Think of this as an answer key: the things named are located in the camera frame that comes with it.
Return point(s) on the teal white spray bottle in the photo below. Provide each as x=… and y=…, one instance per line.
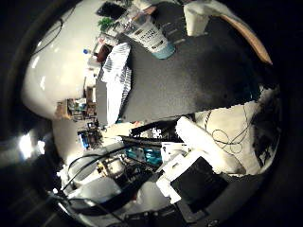
x=148, y=33

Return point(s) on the blue white striped cloth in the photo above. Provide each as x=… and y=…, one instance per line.
x=115, y=78

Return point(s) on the cluttered desk with blue screen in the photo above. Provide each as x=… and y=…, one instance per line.
x=90, y=135

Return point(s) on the cluttered shelf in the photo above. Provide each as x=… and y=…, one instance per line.
x=77, y=108

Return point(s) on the small blue cap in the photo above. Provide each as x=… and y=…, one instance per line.
x=86, y=51

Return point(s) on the broad leaf green plant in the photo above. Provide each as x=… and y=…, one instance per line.
x=105, y=23

